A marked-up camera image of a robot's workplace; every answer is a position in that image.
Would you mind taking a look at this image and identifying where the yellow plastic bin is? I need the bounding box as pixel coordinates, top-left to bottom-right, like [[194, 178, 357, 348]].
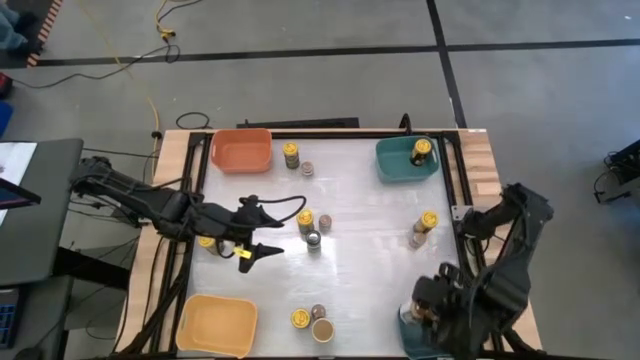
[[174, 293, 259, 359]]

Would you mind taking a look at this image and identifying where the yellow-lid brown spice jar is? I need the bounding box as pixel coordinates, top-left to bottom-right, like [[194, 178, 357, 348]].
[[296, 208, 316, 236], [410, 137, 434, 167], [412, 209, 440, 236], [197, 235, 224, 256], [290, 307, 312, 330], [282, 141, 301, 170]]

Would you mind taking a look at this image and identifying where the dark laptop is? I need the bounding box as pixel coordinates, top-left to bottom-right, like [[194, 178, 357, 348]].
[[0, 177, 43, 211]]

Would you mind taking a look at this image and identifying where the black metal table frame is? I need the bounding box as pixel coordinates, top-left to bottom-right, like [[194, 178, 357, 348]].
[[112, 127, 544, 360]]

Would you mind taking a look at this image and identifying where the yellow extension cord with plug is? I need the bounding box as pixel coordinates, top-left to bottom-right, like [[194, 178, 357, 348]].
[[153, 0, 204, 42]]

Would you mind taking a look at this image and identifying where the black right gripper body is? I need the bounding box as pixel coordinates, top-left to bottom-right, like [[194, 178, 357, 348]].
[[410, 262, 474, 329]]

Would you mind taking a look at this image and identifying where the thin yellow cable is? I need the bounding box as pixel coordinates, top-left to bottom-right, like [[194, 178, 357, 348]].
[[74, 0, 161, 137]]

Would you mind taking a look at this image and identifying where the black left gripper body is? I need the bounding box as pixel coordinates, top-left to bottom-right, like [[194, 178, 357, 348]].
[[212, 195, 269, 240]]

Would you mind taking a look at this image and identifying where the gray side desk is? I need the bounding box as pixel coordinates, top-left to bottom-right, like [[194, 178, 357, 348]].
[[0, 138, 85, 287]]

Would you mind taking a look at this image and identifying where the light teal plastic bin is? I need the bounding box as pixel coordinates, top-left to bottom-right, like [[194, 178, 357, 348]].
[[374, 135, 442, 184]]

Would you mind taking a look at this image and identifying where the black mat with striped edge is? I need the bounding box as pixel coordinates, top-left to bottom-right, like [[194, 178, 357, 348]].
[[0, 0, 65, 69]]

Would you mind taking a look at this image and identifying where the white paper sheet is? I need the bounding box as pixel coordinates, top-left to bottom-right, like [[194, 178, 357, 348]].
[[0, 142, 39, 226]]

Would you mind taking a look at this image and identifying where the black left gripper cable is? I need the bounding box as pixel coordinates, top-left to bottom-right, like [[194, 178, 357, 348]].
[[238, 194, 308, 236]]

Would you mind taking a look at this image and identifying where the black flat bar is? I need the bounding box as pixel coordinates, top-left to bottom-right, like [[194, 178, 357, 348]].
[[235, 117, 361, 130]]

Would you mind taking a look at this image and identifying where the long black cable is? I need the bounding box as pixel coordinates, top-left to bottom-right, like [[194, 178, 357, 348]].
[[9, 43, 182, 91]]

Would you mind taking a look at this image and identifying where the dark teal plastic bin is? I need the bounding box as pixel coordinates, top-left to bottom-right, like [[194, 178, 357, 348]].
[[398, 303, 446, 360]]

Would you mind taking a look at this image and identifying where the orange plastic bin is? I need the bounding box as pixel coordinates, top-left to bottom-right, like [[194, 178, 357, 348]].
[[209, 128, 274, 175]]

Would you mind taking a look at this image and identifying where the person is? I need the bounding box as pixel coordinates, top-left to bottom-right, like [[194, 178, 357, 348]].
[[0, 2, 39, 56]]

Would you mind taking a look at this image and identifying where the blue object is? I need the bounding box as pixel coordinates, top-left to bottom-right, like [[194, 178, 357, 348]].
[[0, 99, 14, 139]]

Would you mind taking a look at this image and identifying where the tan-lid large spice jar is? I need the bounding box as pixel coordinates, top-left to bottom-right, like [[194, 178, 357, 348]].
[[407, 298, 436, 324], [311, 317, 336, 344]]

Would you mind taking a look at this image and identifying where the coiled black cable loop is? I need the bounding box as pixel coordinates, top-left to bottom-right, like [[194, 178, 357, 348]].
[[174, 111, 212, 131]]

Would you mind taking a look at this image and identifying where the black equipment with cables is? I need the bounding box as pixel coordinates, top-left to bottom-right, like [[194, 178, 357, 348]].
[[593, 139, 640, 205]]

